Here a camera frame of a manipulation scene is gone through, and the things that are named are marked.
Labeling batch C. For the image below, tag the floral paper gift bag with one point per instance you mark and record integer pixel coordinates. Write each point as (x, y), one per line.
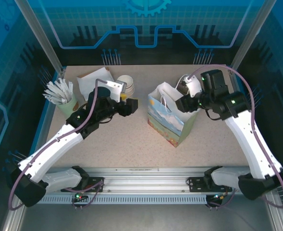
(167, 120)

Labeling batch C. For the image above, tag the white paper cup stack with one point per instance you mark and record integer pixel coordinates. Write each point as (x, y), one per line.
(129, 84)

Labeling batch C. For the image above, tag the white paper napkin stack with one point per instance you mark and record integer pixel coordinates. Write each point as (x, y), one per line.
(90, 81)

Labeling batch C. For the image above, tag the brown pulp carrier stack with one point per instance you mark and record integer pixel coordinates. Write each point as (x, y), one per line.
(183, 87)

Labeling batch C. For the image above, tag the pale green cup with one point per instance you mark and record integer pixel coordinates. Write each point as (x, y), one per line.
(66, 108)

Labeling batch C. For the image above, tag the white paper stick packet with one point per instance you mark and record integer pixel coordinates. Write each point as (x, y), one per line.
(50, 99)
(56, 88)
(70, 87)
(51, 94)
(62, 86)

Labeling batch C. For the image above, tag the small LED circuit board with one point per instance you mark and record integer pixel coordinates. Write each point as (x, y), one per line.
(220, 196)
(78, 196)

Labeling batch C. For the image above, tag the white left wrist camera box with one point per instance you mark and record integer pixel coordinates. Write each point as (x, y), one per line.
(114, 85)

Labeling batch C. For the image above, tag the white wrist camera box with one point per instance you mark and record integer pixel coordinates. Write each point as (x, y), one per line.
(194, 86)
(114, 85)

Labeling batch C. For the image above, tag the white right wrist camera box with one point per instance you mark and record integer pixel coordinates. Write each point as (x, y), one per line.
(194, 86)

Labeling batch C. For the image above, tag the aluminium frame post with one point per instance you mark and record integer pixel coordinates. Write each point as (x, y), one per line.
(249, 36)
(41, 36)

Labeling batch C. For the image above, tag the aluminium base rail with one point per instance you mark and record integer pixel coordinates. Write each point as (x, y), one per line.
(143, 178)

